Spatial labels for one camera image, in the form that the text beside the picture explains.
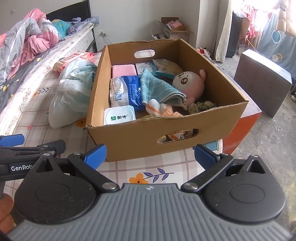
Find teal printed pillow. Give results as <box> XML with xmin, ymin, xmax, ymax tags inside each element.
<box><xmin>51</xmin><ymin>19</ymin><xmax>70</xmax><ymax>35</ymax></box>

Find teal checked cloth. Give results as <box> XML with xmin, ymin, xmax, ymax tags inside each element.
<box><xmin>139</xmin><ymin>69</ymin><xmax>186</xmax><ymax>105</ymax></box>

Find green floral scrunchie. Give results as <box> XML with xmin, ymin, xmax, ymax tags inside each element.
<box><xmin>188</xmin><ymin>101</ymin><xmax>217</xmax><ymax>114</ymax></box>

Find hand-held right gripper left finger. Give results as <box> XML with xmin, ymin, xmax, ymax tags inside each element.
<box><xmin>35</xmin><ymin>144</ymin><xmax>119</xmax><ymax>193</ymax></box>

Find pink plush toy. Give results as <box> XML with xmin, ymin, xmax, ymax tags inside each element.
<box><xmin>171</xmin><ymin>70</ymin><xmax>206</xmax><ymax>110</ymax></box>

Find red wet wipes pack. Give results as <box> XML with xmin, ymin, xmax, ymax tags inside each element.
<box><xmin>53</xmin><ymin>51</ymin><xmax>96</xmax><ymax>71</ymax></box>

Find white green plastic bag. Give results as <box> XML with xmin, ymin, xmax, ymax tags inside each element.
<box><xmin>48</xmin><ymin>59</ymin><xmax>97</xmax><ymax>129</ymax></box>

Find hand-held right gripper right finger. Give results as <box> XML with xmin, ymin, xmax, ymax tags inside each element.
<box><xmin>181</xmin><ymin>144</ymin><xmax>266</xmax><ymax>194</ymax></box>

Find white yogurt tub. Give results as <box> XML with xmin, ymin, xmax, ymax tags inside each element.
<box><xmin>104</xmin><ymin>105</ymin><xmax>136</xmax><ymax>126</ymax></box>

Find blue crumpled clothes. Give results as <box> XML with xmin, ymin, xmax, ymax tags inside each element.
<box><xmin>67</xmin><ymin>16</ymin><xmax>100</xmax><ymax>35</ymax></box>

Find plaid flower printed mat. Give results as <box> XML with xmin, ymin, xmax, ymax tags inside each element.
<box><xmin>5</xmin><ymin>52</ymin><xmax>223</xmax><ymax>188</ymax></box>

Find person's left hand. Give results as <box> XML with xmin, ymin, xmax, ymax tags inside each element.
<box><xmin>0</xmin><ymin>192</ymin><xmax>15</xmax><ymax>230</ymax></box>

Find black standing panel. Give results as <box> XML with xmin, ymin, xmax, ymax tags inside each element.
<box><xmin>225</xmin><ymin>11</ymin><xmax>243</xmax><ymax>58</ymax></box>

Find blue printed curtain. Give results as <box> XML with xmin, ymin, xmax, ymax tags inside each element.
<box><xmin>257</xmin><ymin>11</ymin><xmax>296</xmax><ymax>67</ymax></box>

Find light blue wipes pack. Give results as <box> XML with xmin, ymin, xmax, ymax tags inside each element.
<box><xmin>135</xmin><ymin>61</ymin><xmax>159</xmax><ymax>76</ymax></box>

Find dark grey cabinet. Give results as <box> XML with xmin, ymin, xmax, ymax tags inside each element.
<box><xmin>233</xmin><ymin>49</ymin><xmax>293</xmax><ymax>118</ymax></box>

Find white woven bed cover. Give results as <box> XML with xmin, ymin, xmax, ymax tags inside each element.
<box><xmin>0</xmin><ymin>23</ymin><xmax>97</xmax><ymax>137</ymax></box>

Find blue white wipes pack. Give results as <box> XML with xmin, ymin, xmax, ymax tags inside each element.
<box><xmin>109</xmin><ymin>75</ymin><xmax>148</xmax><ymax>111</ymax></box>

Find black bed headboard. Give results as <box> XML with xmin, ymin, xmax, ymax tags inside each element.
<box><xmin>45</xmin><ymin>0</ymin><xmax>97</xmax><ymax>52</ymax></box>

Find orange storage box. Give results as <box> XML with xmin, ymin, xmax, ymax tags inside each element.
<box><xmin>222</xmin><ymin>100</ymin><xmax>262</xmax><ymax>155</ymax></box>

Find large cardboard box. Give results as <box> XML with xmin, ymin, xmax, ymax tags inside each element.
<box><xmin>85</xmin><ymin>39</ymin><xmax>249</xmax><ymax>162</ymax></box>

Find cream plastic packet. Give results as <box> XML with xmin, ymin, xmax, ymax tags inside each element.
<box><xmin>153</xmin><ymin>59</ymin><xmax>183</xmax><ymax>75</ymax></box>

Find pink grey quilt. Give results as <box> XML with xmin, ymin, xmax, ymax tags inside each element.
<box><xmin>0</xmin><ymin>8</ymin><xmax>59</xmax><ymax>86</ymax></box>

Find orange striped cloth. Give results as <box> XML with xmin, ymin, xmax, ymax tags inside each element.
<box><xmin>146</xmin><ymin>98</ymin><xmax>192</xmax><ymax>141</ymax></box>

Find white curtain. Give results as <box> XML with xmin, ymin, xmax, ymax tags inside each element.
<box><xmin>214</xmin><ymin>0</ymin><xmax>234</xmax><ymax>63</ymax></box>

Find pink hanging clothes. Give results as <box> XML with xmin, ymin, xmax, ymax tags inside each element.
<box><xmin>240</xmin><ymin>0</ymin><xmax>262</xmax><ymax>40</ymax></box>

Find grey floral bed sheet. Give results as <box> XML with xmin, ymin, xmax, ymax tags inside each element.
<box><xmin>0</xmin><ymin>50</ymin><xmax>53</xmax><ymax>112</ymax></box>

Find small open cardboard box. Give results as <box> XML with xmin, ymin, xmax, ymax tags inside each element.
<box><xmin>155</xmin><ymin>17</ymin><xmax>193</xmax><ymax>40</ymax></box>

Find pink towel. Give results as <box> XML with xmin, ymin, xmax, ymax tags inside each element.
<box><xmin>112</xmin><ymin>65</ymin><xmax>137</xmax><ymax>78</ymax></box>

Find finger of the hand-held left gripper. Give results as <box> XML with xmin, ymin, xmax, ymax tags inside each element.
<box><xmin>0</xmin><ymin>140</ymin><xmax>66</xmax><ymax>159</ymax></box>
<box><xmin>0</xmin><ymin>135</ymin><xmax>25</xmax><ymax>147</ymax></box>

